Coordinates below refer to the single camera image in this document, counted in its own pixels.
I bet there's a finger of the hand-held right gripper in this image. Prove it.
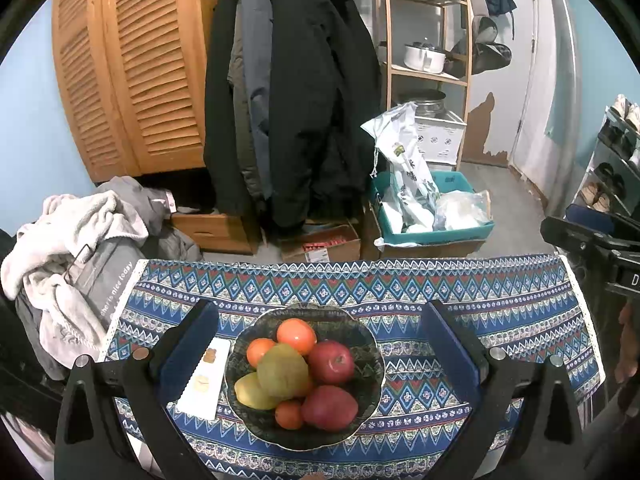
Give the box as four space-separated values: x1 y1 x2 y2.
540 216 626 268
565 204 640 247

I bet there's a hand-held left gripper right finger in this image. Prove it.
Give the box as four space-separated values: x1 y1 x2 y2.
422 300 588 480

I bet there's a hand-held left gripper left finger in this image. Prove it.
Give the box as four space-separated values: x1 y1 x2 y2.
54 299 220 480

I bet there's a large orange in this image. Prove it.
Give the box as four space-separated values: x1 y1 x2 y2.
276 318 318 356
246 338 277 368

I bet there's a yellow pear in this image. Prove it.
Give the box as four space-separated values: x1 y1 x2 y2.
256 343 314 401
234 372 281 410

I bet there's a glass bowl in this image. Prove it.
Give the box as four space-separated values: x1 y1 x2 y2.
225 304 386 452

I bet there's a small tangerine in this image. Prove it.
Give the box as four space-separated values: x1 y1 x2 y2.
275 400 305 431

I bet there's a red apple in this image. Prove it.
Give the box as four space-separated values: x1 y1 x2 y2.
301 385 359 432
307 340 356 386

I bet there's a person's right hand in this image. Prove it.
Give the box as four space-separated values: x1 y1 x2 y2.
616 304 640 386

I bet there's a shoe rack with shoes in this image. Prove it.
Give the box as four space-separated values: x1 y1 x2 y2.
577 94 640 213

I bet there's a white card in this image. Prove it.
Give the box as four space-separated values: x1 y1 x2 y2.
176 339 232 421

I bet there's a blue patterned tablecloth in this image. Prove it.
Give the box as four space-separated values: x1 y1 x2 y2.
97 252 608 480

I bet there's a flat cardboard box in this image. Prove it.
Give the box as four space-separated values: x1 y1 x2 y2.
375 237 488 261

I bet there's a teal plastic crate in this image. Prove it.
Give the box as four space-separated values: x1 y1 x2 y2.
372 170 496 247

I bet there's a dark grey printed bag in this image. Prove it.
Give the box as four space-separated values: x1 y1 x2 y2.
15 235 146 381

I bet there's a clear plastic bag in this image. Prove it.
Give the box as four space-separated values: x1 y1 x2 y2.
434 190 493 231

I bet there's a wooden drawer box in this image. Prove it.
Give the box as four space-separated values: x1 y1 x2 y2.
170 210 261 256

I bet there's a white door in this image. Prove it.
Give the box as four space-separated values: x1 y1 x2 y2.
480 0 540 171

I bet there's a cardboard box with red packets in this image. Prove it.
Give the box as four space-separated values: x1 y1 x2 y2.
277 222 363 264

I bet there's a white plastic basket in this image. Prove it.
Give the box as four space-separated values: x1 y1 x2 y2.
412 112 468 166

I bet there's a grey garment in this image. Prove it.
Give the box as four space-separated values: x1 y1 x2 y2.
95 176 201 261

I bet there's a pile of grey-white clothes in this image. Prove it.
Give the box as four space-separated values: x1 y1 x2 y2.
0 192 151 366

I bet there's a white rice bag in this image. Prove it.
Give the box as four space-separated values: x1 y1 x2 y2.
361 101 441 233

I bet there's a grey hanging bag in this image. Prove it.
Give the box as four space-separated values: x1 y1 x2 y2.
450 15 513 77

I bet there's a steel steamer pot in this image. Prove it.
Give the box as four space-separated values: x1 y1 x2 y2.
400 91 447 119

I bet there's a wooden shelf unit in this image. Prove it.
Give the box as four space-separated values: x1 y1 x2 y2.
375 0 476 171

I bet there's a white pot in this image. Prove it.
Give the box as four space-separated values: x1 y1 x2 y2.
403 37 447 74

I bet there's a black jacket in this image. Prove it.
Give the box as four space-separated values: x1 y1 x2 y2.
202 0 388 236

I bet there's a grey jacket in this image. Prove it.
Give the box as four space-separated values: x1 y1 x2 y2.
227 0 276 201

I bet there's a wooden louvered wardrobe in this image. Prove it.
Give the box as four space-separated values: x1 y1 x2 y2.
51 0 236 183

